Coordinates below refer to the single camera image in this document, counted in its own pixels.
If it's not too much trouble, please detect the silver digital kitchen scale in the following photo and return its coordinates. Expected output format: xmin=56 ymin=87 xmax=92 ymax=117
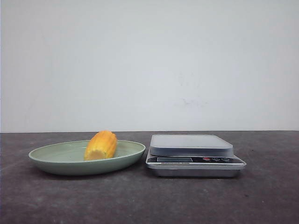
xmin=146 ymin=134 xmax=246 ymax=177

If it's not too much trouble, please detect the yellow corn cob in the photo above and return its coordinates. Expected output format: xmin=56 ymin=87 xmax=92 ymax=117
xmin=84 ymin=131 xmax=117 ymax=161

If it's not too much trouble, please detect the pale green plate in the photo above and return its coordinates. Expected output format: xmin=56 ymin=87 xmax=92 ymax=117
xmin=28 ymin=139 xmax=147 ymax=176

